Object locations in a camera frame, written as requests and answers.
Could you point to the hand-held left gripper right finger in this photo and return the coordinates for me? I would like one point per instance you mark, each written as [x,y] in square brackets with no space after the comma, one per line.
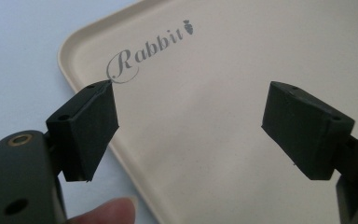
[304,130]

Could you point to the beige plastic tray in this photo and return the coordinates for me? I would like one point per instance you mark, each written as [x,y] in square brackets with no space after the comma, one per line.
[217,93]

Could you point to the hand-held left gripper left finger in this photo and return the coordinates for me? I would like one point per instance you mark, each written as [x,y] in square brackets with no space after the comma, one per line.
[85,130]

